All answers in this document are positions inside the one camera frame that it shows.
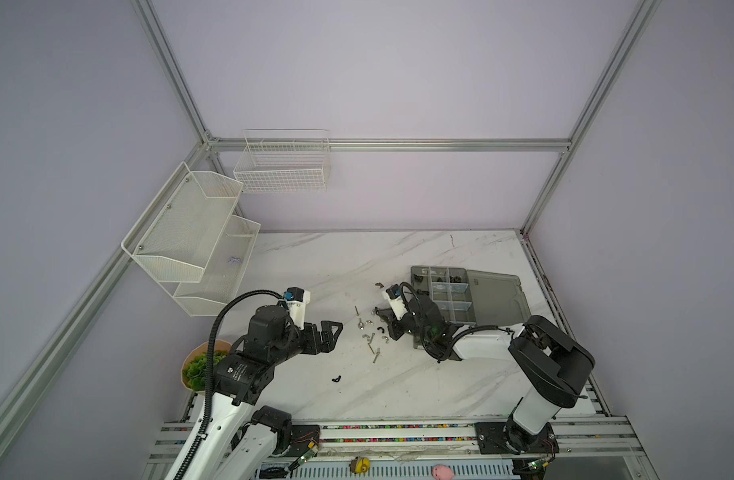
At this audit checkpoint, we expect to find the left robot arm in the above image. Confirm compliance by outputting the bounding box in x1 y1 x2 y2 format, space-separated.
166 287 343 479

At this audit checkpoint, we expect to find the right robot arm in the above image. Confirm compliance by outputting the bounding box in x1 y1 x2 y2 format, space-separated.
373 284 595 454

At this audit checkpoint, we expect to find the grey plastic organizer box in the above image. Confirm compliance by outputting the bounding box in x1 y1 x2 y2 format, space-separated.
410 266 531 327

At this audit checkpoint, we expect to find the lower white mesh shelf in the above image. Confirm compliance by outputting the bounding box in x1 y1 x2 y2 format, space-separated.
174 215 261 317

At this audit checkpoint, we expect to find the white mesh shelf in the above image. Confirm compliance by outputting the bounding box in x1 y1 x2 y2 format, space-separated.
121 163 243 283
174 215 261 317

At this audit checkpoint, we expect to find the potted green plant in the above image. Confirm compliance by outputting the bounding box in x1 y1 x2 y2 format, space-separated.
181 339 231 392

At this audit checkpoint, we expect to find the yellow small object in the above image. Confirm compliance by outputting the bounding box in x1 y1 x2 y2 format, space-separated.
349 457 371 475

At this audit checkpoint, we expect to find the pink small object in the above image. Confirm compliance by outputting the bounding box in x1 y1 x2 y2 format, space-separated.
432 465 455 480

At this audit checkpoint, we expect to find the upper white mesh shelf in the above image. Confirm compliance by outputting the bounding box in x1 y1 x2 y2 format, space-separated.
121 163 243 283

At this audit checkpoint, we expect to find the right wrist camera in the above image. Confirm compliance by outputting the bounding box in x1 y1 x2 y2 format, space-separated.
383 284 407 320

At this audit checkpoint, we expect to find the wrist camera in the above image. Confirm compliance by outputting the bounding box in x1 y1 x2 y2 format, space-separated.
284 287 311 330
383 284 407 320

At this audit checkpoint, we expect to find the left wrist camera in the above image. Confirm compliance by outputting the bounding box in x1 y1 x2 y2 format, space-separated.
284 287 311 330

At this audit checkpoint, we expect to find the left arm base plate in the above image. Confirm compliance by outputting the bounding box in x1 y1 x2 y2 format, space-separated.
272 424 321 458

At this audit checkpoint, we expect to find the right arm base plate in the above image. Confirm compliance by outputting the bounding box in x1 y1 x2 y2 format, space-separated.
474 421 559 455

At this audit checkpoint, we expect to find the white wire basket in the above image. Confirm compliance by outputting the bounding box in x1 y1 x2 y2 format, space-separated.
233 129 331 194

